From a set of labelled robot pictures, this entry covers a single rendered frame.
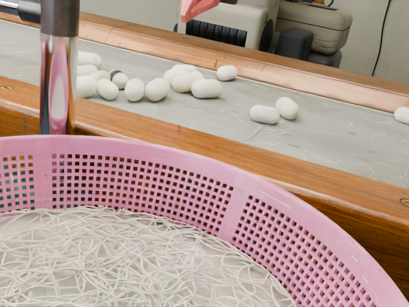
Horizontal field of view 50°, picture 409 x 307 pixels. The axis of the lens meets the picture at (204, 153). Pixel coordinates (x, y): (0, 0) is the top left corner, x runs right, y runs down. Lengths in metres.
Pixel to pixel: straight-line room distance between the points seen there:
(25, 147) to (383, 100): 0.48
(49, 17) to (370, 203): 0.22
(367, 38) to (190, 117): 2.11
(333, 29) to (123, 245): 1.17
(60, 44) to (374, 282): 0.22
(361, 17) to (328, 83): 1.87
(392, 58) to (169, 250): 2.31
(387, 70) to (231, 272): 2.31
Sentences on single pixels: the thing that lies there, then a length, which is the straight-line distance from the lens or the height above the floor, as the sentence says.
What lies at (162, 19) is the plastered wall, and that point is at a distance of 2.84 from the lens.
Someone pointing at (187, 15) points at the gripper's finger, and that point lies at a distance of 0.59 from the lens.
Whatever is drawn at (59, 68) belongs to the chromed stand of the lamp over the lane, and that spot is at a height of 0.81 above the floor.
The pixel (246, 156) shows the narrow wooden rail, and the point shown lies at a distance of 0.31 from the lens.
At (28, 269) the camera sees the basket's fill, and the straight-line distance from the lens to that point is 0.25.
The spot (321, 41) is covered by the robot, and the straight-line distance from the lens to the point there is 1.36.
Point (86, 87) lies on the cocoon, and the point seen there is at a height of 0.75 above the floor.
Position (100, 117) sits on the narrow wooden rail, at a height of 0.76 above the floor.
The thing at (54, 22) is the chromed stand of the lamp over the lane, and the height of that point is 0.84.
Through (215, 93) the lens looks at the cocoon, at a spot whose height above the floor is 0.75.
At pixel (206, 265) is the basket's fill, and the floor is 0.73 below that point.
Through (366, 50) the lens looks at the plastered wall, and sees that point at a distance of 2.51.
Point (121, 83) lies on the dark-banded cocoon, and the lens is 0.49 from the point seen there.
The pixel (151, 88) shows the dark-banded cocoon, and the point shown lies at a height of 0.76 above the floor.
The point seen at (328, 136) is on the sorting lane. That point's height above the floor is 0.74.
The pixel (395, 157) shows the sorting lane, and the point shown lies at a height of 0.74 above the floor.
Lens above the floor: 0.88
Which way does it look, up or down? 24 degrees down
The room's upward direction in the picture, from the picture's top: 10 degrees clockwise
